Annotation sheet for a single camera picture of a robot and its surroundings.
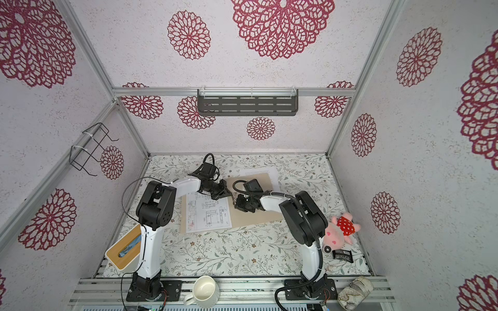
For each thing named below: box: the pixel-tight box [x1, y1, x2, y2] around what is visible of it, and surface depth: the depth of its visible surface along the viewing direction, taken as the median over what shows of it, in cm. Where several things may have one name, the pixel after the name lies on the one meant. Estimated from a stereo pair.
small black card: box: [332, 249, 355, 264], surface depth 83 cm
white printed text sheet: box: [239, 167, 279, 186], surface depth 115 cm
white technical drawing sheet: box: [185, 191, 233, 234], surface depth 94 cm
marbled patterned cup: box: [337, 276, 374, 311], surface depth 72 cm
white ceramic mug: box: [182, 275, 221, 310], surface depth 71 cm
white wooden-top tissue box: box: [105, 223, 142, 273], surface depth 80 cm
